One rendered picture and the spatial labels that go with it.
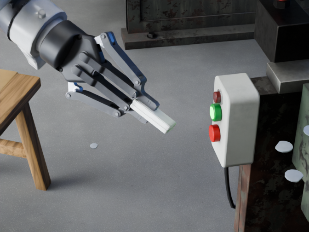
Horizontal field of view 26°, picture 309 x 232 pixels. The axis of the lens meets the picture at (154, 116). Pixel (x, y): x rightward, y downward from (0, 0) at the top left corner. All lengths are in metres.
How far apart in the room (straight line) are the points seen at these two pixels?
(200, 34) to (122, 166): 0.74
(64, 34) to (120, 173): 0.84
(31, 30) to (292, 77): 0.40
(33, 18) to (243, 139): 0.37
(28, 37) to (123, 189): 0.80
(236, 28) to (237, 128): 1.46
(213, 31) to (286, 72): 1.41
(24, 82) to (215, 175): 0.58
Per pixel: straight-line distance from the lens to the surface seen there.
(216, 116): 1.02
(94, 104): 1.05
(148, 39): 2.37
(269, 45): 1.06
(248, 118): 1.01
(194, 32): 2.42
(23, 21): 1.05
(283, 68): 1.04
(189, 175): 1.81
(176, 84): 2.18
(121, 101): 1.03
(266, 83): 1.04
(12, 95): 1.56
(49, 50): 1.04
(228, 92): 1.00
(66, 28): 1.05
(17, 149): 1.73
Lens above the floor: 1.17
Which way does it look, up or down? 35 degrees down
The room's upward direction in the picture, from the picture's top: straight up
